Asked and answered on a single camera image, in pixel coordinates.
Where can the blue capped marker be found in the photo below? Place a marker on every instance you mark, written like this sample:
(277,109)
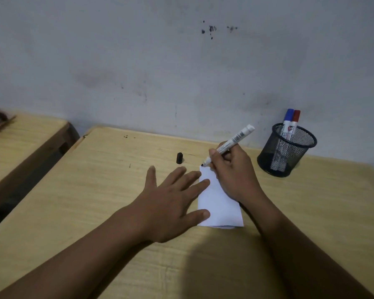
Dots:
(286,124)

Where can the person's right forearm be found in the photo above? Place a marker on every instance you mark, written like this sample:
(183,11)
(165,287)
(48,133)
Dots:
(299,255)

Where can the person's right hand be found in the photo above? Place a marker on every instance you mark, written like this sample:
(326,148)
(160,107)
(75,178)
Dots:
(237,177)

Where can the person's right fingers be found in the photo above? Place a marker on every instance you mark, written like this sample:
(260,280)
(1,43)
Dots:
(216,163)

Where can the white marker pen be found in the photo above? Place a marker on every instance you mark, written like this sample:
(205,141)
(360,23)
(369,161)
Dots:
(237,138)

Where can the black marker cap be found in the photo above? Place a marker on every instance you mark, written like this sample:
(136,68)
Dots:
(179,158)

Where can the person's left thumb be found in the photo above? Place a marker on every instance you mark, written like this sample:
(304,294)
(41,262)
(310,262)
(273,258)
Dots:
(199,216)

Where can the person's left hand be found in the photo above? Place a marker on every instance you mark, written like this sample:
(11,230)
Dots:
(165,211)

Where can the red capped marker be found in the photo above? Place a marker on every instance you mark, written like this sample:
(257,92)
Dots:
(294,121)

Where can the person's left little finger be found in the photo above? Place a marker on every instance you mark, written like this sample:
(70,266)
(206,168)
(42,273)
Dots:
(150,179)

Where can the person's left middle finger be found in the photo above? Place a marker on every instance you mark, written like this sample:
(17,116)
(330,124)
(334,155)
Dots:
(189,181)

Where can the light wooden desk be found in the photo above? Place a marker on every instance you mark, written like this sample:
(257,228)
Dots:
(21,143)

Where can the person's left forearm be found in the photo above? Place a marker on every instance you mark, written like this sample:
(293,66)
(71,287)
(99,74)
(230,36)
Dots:
(65,261)

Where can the white paper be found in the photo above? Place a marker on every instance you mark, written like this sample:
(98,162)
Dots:
(216,208)

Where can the black mesh pen holder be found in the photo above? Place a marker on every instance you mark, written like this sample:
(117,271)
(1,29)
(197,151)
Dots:
(283,152)

